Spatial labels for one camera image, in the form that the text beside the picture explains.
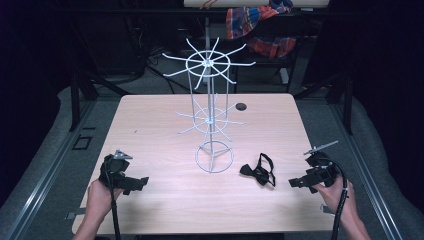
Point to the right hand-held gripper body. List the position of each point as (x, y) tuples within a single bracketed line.
[(320, 170)]

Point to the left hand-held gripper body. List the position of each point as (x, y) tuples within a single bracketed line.
[(117, 169)]

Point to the black bow tie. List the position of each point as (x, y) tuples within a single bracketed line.
[(249, 170)]

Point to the person's right hand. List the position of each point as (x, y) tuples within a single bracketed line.
[(333, 196)]

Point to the person's left hand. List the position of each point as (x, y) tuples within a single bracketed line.
[(101, 196)]

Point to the black metal stand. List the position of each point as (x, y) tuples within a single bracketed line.
[(348, 106), (75, 103)]

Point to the black table grommet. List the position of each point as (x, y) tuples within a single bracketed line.
[(241, 107)]

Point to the plaid cloth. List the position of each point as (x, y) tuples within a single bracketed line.
[(240, 20)]

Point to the aluminium floor rail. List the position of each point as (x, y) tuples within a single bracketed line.
[(53, 166), (365, 173)]

